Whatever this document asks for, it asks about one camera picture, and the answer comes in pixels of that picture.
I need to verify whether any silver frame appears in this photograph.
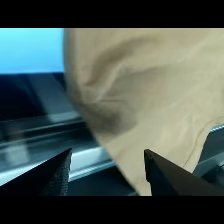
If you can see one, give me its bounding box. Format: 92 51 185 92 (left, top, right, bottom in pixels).
0 110 224 188

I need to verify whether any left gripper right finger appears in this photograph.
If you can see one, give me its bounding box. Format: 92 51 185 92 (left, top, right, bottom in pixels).
143 148 224 197

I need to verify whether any beige garment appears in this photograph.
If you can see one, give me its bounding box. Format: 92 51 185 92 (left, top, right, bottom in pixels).
63 28 224 197

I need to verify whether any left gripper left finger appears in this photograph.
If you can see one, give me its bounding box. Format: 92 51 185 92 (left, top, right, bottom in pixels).
0 147 73 197

